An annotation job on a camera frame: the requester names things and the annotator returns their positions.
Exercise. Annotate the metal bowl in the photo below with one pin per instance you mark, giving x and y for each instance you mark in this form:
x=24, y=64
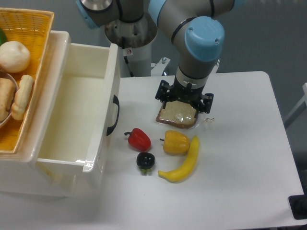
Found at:
x=8, y=76

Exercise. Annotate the bread slice in plastic wrap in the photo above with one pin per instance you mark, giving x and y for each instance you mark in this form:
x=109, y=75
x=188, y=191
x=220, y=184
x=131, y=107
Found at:
x=182, y=115

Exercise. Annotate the yellow woven basket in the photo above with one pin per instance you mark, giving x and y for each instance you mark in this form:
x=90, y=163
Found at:
x=24, y=36

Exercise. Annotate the yellow bell pepper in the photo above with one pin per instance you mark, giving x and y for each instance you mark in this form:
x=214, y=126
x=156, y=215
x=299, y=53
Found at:
x=175, y=143

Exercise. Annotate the dark purple mangosteen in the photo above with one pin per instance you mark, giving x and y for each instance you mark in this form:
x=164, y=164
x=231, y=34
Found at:
x=145, y=161

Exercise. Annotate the white furniture frame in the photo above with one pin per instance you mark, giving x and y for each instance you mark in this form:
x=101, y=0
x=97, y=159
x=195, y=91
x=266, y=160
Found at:
x=297, y=110

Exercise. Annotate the beige peanut-shaped bread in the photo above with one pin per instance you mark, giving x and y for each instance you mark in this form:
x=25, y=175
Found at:
x=22, y=97

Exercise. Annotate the red bell pepper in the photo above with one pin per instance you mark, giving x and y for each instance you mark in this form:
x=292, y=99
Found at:
x=138, y=139

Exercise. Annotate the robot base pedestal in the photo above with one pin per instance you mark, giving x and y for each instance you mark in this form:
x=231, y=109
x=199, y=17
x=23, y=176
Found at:
x=135, y=40

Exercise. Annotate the white round bun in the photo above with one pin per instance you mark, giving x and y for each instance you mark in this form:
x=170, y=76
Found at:
x=14, y=57

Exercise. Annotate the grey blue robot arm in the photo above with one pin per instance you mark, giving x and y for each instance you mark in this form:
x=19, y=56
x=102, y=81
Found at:
x=189, y=24

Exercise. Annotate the black device at table edge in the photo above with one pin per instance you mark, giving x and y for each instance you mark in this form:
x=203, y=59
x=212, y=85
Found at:
x=298, y=205

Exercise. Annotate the yellow banana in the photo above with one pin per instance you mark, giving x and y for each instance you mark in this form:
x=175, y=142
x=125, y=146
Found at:
x=187, y=167

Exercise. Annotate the white plastic drawer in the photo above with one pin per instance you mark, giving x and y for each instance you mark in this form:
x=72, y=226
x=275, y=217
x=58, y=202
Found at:
x=75, y=141

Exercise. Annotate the white drawer cabinet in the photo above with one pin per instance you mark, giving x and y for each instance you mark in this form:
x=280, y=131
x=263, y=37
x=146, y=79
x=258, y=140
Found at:
x=20, y=172

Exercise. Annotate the black drawer handle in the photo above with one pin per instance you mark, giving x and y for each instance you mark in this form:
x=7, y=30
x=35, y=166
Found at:
x=115, y=115

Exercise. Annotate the metal mounting bracket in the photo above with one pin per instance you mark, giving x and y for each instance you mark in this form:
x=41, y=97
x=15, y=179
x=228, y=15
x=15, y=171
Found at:
x=159, y=68

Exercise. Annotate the green pepper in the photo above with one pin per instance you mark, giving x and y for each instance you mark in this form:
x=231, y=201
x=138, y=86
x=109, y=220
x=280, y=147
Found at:
x=3, y=37

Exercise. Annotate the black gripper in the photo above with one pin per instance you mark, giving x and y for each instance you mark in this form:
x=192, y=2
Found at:
x=185, y=92

